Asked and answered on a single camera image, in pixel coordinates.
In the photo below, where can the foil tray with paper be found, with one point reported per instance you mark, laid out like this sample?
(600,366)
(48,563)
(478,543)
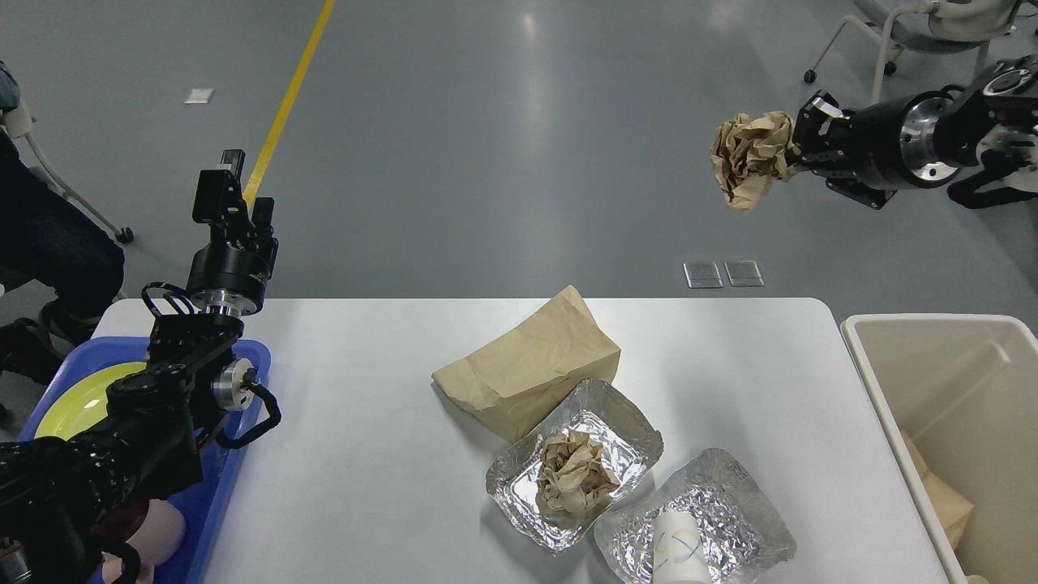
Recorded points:
(632,447)

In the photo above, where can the metal floor plate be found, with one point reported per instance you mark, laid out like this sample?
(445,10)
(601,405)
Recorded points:
(702,275)
(744,274)

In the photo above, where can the pink mug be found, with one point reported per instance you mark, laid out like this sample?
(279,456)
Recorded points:
(153,528)

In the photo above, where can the beige plastic bin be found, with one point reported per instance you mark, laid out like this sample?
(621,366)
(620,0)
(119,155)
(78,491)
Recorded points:
(959,392)

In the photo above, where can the right metal floor plate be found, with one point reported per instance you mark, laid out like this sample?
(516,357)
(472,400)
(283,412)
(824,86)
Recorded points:
(744,274)

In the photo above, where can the yellow plastic plate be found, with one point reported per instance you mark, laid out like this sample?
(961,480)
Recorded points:
(84,403)

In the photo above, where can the blue plastic tray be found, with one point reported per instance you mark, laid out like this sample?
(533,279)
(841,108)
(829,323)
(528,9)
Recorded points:
(203,505)

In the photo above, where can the foil tray with cup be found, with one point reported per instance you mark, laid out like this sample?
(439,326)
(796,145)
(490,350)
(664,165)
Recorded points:
(742,535)

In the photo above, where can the small brown paper bag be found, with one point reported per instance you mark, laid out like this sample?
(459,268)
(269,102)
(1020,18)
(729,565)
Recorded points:
(953,510)

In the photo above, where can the seated person in dark clothes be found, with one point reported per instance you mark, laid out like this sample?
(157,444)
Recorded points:
(44,238)

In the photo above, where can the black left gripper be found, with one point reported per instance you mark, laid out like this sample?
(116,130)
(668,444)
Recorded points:
(225,277)

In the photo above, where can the large brown paper bag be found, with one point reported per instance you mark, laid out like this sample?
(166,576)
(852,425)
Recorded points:
(511,384)

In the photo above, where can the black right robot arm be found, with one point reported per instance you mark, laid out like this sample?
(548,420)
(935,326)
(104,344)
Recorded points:
(977,142)

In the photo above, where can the white wheeled chair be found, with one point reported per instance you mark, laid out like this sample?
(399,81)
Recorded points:
(925,27)

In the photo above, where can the brown paper ball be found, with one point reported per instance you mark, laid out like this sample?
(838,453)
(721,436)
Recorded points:
(748,155)
(573,481)

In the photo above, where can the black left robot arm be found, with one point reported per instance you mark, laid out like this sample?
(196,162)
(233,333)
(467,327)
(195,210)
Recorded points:
(193,392)

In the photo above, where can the white paper cup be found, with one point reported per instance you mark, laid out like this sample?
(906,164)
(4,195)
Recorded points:
(677,549)

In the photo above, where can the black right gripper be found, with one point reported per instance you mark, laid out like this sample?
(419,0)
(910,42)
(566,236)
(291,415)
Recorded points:
(869,154)

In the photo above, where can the left metal floor plate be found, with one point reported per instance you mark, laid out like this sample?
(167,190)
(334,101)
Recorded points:
(702,275)

